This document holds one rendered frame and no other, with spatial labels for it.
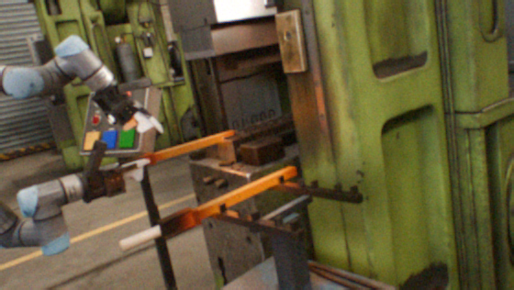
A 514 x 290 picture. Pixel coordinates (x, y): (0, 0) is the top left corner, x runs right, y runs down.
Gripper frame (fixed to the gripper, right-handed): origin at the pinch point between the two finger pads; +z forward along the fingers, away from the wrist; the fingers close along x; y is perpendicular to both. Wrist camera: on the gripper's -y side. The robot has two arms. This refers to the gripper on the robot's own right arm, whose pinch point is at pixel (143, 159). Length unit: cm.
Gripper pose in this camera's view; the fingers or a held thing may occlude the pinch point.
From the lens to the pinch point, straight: 143.0
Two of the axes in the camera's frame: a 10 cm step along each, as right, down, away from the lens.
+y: 1.7, 9.6, 2.1
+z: 7.9, -2.6, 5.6
